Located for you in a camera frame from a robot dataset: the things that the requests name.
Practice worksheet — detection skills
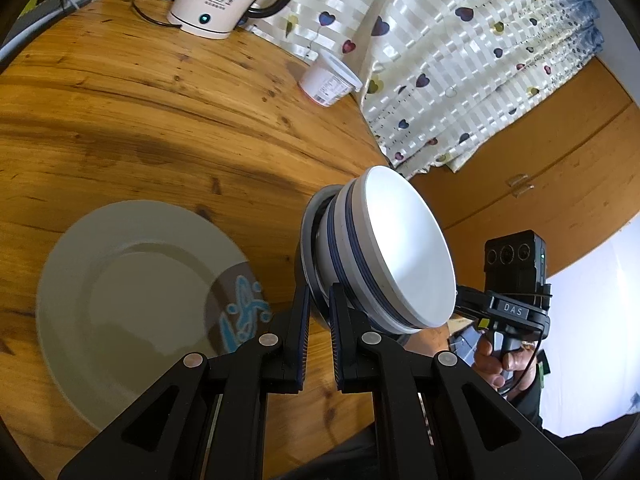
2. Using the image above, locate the grey-green plate blue pattern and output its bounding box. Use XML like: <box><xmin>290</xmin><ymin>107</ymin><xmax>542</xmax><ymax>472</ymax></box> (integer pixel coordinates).
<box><xmin>36</xmin><ymin>200</ymin><xmax>273</xmax><ymax>433</ymax></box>

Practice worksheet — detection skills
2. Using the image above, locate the white plastic tub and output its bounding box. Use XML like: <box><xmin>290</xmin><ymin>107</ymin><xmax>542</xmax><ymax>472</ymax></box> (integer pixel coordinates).
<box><xmin>299</xmin><ymin>50</ymin><xmax>363</xmax><ymax>107</ymax></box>

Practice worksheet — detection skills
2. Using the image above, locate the clear cabinet handle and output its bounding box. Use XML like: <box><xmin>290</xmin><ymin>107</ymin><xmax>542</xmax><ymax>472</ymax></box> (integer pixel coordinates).
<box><xmin>507</xmin><ymin>174</ymin><xmax>534</xmax><ymax>197</ymax></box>

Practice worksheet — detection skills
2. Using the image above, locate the small white bowl blue stripe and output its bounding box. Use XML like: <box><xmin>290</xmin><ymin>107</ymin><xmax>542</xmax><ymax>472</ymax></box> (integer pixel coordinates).
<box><xmin>348</xmin><ymin>165</ymin><xmax>457</xmax><ymax>335</ymax></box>

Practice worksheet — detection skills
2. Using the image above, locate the stainless steel bowl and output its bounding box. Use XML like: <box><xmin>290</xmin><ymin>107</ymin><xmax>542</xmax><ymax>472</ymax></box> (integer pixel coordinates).
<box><xmin>299</xmin><ymin>183</ymin><xmax>416</xmax><ymax>347</ymax></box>

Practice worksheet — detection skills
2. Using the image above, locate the person's right forearm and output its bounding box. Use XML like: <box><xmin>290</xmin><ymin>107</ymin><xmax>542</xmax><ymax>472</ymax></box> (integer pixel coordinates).
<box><xmin>492</xmin><ymin>360</ymin><xmax>546</xmax><ymax>433</ymax></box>

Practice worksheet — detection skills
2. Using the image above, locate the person's right hand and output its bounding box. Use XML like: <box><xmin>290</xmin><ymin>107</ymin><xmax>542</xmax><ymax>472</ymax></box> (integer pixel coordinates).
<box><xmin>472</xmin><ymin>332</ymin><xmax>539</xmax><ymax>393</ymax></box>

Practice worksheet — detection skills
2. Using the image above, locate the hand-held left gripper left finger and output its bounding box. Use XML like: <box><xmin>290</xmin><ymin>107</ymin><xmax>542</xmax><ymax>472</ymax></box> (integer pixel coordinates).
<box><xmin>57</xmin><ymin>285</ymin><xmax>313</xmax><ymax>480</ymax></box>

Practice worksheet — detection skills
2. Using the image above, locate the heart-print curtain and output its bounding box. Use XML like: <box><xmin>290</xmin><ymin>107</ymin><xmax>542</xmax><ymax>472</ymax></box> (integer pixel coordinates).
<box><xmin>150</xmin><ymin>0</ymin><xmax>608</xmax><ymax>181</ymax></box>

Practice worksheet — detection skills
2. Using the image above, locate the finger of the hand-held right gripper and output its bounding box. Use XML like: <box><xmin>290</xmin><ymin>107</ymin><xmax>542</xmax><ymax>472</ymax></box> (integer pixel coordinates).
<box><xmin>455</xmin><ymin>286</ymin><xmax>489</xmax><ymax>322</ymax></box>

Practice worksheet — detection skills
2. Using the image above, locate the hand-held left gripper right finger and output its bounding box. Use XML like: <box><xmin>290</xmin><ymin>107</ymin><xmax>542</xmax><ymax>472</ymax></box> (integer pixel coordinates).
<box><xmin>327</xmin><ymin>284</ymin><xmax>583</xmax><ymax>480</ymax></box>

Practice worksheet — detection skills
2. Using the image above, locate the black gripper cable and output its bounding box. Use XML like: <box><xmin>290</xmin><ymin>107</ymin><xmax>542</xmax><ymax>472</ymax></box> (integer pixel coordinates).
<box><xmin>502</xmin><ymin>290</ymin><xmax>553</xmax><ymax>402</ymax></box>

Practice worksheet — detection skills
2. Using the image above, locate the wooden cabinet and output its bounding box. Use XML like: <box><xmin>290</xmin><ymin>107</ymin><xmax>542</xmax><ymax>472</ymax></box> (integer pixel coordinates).
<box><xmin>400</xmin><ymin>55</ymin><xmax>640</xmax><ymax>281</ymax></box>

